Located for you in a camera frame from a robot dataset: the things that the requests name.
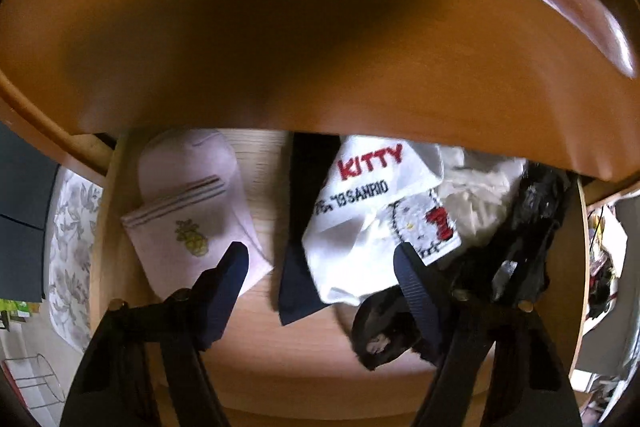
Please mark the navy sock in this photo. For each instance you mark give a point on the navy sock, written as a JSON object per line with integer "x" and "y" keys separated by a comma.
{"x": 300, "y": 207}

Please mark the cream garment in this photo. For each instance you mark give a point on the cream garment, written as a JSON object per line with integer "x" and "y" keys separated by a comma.
{"x": 480, "y": 202}

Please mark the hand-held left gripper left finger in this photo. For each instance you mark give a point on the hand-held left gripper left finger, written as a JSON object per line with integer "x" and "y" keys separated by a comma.
{"x": 225, "y": 292}

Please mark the grey floral bed sheet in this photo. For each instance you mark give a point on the grey floral bed sheet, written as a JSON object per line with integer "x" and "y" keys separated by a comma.
{"x": 70, "y": 257}

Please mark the white cat print sock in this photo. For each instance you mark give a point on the white cat print sock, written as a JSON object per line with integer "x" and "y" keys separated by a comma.
{"x": 350, "y": 247}

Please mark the black lace garment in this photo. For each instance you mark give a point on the black lace garment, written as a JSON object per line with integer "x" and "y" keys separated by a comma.
{"x": 530, "y": 227}

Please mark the wooden nightstand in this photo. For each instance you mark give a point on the wooden nightstand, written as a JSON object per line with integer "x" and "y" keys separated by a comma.
{"x": 575, "y": 7}

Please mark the red stool chrome legs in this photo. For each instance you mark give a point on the red stool chrome legs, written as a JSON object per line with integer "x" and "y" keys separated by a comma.
{"x": 50, "y": 377}

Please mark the plain wooden nightstand drawer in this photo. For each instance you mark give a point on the plain wooden nightstand drawer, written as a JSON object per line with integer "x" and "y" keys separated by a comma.
{"x": 300, "y": 32}

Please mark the pink pineapple sock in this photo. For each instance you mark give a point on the pink pineapple sock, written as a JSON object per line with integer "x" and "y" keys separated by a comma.
{"x": 200, "y": 187}

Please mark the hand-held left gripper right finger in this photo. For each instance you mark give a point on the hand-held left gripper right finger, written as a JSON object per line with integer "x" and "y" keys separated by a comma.
{"x": 415, "y": 287}

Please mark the green packaging bags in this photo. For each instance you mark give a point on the green packaging bags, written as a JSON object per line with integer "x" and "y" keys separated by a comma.
{"x": 15, "y": 307}

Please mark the colourful trinket pile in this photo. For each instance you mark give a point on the colourful trinket pile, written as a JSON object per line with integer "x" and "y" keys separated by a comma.
{"x": 600, "y": 257}

